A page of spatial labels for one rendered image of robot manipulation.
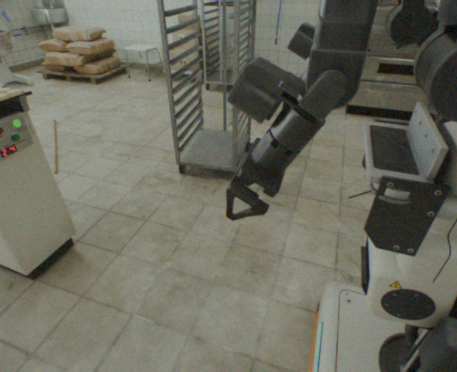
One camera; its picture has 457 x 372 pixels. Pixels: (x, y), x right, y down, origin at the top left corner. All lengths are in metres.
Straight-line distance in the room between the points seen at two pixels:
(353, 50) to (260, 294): 1.38
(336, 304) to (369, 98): 2.83
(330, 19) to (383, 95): 3.44
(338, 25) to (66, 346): 1.55
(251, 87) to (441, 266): 0.51
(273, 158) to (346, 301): 0.97
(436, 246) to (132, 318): 1.30
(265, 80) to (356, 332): 1.03
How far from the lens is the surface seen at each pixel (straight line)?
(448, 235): 0.72
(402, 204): 0.58
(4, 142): 1.54
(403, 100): 3.82
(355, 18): 0.36
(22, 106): 1.57
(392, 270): 0.74
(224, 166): 2.24
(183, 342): 1.48
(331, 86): 0.35
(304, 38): 0.81
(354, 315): 1.30
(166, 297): 1.61
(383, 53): 3.66
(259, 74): 0.39
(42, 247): 1.84
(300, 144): 0.41
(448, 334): 0.77
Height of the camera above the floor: 1.31
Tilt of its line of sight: 35 degrees down
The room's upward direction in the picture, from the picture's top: straight up
